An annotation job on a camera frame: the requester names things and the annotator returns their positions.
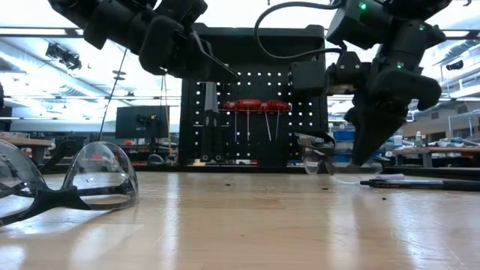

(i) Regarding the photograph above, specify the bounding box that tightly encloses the wooden workbench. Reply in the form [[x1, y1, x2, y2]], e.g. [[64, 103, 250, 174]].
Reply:
[[391, 145, 480, 169], [0, 135, 53, 163]]

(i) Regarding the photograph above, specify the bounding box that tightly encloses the long wire tool holder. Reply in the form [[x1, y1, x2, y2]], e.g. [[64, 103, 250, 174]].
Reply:
[[219, 100, 293, 113]]

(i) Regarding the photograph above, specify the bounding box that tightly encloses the black ceiling mounted device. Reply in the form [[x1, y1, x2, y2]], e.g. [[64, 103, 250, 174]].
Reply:
[[44, 41, 83, 71]]

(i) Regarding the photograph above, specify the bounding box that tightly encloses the red T-handle hex key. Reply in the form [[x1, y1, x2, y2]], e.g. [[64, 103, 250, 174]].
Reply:
[[221, 100, 240, 143], [234, 98, 263, 143], [260, 104, 272, 143], [265, 99, 293, 143]]

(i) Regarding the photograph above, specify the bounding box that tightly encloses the black pegboard tool stand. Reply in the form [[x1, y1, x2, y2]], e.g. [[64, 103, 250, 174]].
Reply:
[[178, 24, 331, 167]]

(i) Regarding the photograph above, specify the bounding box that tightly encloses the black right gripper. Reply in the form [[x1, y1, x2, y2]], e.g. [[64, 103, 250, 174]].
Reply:
[[344, 69, 443, 167]]

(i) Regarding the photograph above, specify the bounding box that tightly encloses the black computer monitor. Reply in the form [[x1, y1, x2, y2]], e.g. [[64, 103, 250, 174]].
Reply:
[[115, 105, 170, 140]]

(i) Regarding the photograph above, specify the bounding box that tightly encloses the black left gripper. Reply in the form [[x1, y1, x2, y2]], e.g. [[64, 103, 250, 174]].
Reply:
[[138, 14, 241, 83]]

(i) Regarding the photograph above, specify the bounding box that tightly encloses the yellow hanging cable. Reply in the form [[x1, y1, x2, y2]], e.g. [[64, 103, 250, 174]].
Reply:
[[163, 74, 173, 158]]

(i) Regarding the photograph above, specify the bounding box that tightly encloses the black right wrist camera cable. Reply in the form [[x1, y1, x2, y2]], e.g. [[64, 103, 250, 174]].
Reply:
[[253, 1, 346, 61]]

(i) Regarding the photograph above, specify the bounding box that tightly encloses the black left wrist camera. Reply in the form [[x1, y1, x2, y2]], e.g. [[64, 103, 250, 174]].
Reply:
[[155, 0, 209, 29]]

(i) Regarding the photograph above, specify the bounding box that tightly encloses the hanging black cable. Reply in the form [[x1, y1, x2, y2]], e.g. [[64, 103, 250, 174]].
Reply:
[[97, 48, 128, 143]]

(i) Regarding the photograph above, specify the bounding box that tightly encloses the black marker pen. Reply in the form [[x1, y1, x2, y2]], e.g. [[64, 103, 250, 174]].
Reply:
[[359, 178, 480, 191], [404, 177, 446, 184]]

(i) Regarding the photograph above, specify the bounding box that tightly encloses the black plastic pegboard bin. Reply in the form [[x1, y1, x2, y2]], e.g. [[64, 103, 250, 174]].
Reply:
[[298, 130, 338, 166]]

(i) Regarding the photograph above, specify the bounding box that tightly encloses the clear safety glasses black frame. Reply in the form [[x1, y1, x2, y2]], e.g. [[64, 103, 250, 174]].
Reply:
[[301, 147, 384, 185], [0, 137, 140, 228]]

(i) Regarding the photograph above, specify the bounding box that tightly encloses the blue storage bin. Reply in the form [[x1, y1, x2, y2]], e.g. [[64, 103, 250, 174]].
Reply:
[[333, 130, 356, 143]]

